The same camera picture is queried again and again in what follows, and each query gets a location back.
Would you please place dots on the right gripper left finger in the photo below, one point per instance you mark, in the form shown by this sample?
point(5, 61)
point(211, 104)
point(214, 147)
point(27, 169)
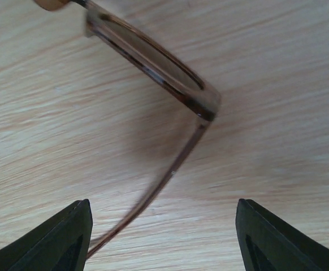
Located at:
point(59, 243)

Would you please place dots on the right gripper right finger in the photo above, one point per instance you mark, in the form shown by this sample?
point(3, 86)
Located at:
point(269, 243)

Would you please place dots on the brown sunglasses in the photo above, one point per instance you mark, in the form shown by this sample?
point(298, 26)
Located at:
point(170, 73)

